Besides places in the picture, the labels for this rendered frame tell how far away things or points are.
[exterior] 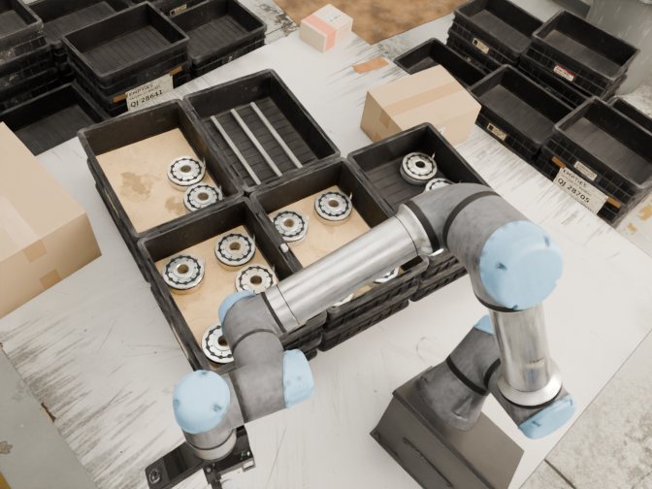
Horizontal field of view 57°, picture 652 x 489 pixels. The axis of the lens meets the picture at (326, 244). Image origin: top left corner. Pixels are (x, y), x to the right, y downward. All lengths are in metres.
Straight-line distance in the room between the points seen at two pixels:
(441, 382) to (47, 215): 1.02
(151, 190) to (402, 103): 0.82
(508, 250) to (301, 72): 1.52
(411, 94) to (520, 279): 1.21
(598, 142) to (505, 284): 1.88
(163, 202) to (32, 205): 0.32
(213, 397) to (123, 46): 2.06
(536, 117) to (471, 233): 1.98
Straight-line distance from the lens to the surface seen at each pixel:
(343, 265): 0.93
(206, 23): 2.99
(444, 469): 1.36
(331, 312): 1.38
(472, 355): 1.29
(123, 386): 1.58
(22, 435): 2.37
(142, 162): 1.78
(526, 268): 0.87
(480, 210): 0.91
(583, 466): 2.50
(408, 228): 0.95
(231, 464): 1.02
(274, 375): 0.85
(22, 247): 1.58
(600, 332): 1.87
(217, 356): 1.40
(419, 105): 1.96
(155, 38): 2.74
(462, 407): 1.32
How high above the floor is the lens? 2.14
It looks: 55 degrees down
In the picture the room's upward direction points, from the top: 11 degrees clockwise
